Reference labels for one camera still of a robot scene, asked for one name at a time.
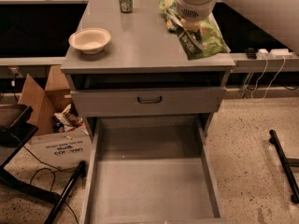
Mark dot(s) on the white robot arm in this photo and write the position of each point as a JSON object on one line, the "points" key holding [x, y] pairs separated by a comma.
{"points": [[279, 18]]}

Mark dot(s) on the closed grey top drawer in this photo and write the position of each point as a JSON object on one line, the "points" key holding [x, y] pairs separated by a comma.
{"points": [[123, 103]]}

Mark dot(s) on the green jalapeno chip bag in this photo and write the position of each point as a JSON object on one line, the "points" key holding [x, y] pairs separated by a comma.
{"points": [[202, 44]]}

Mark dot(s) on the black stand leg right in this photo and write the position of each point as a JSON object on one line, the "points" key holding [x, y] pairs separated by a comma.
{"points": [[287, 164]]}

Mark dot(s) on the crumpled green chip bag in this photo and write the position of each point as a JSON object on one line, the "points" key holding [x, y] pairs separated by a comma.
{"points": [[169, 9]]}

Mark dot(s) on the black stand leg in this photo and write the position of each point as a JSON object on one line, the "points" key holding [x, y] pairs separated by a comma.
{"points": [[287, 164], [79, 172]]}

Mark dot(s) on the black power adapter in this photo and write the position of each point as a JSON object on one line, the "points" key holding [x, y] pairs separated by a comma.
{"points": [[250, 52]]}

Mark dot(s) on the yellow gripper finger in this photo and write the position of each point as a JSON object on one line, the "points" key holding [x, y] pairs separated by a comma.
{"points": [[193, 26]]}

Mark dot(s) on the white power strip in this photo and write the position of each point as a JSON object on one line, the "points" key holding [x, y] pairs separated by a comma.
{"points": [[274, 53]]}

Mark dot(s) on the black stand leg left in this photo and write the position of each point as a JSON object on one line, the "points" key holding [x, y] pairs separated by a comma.
{"points": [[79, 172]]}

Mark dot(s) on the white paper bowl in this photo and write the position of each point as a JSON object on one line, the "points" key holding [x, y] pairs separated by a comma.
{"points": [[90, 40]]}

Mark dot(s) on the brown cardboard box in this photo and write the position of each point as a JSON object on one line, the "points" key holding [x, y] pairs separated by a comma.
{"points": [[62, 150]]}

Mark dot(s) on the black drawer handle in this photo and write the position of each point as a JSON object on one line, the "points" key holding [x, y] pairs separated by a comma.
{"points": [[152, 100]]}

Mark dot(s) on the grey drawer cabinet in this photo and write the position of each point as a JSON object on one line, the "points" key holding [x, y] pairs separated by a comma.
{"points": [[141, 54]]}

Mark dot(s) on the trash in cardboard box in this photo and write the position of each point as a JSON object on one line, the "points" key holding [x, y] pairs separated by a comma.
{"points": [[67, 120]]}

